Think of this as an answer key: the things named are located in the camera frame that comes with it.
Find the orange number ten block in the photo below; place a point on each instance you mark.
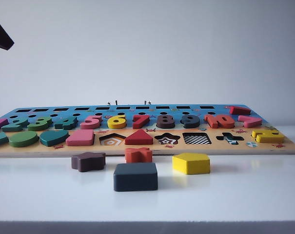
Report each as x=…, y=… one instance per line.
x=215, y=122

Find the green number three block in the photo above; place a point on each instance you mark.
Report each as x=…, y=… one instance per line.
x=40, y=124

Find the yellow symbol block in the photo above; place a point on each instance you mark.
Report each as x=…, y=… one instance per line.
x=266, y=139

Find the pink quadrilateral block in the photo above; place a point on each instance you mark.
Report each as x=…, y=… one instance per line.
x=79, y=140

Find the red number seven block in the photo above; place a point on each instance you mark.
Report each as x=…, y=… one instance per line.
x=140, y=123

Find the brown number eight block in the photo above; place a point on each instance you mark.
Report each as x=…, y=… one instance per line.
x=165, y=126

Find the dark slate square block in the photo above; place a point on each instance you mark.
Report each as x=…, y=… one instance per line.
x=135, y=179

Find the colourful wooden puzzle board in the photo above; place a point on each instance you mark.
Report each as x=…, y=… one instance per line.
x=205, y=148

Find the pink angle symbol block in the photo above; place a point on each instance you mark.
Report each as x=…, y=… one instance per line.
x=252, y=123

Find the yellow pentagon block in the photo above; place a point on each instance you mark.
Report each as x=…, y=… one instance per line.
x=191, y=165

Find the teal heart block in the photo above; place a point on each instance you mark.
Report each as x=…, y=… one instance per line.
x=53, y=139

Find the yellow number six block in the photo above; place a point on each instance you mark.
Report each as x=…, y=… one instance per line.
x=115, y=126

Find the green oval block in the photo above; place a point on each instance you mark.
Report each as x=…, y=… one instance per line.
x=23, y=140

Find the orange cross block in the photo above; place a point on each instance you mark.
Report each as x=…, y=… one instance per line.
x=137, y=154

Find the teal number four block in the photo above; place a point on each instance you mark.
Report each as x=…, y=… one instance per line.
x=66, y=124

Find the teal-green number two block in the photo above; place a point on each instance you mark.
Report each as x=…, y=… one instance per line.
x=14, y=127

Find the pink number five block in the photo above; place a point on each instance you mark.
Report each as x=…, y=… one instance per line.
x=88, y=125

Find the slate number nine block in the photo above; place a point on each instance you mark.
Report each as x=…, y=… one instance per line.
x=191, y=126

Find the red triangle block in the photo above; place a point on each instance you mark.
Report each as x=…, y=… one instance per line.
x=138, y=139

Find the red symbol block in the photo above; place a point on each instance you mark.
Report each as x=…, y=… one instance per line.
x=240, y=111

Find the brown star block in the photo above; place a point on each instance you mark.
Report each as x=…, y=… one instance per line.
x=88, y=163

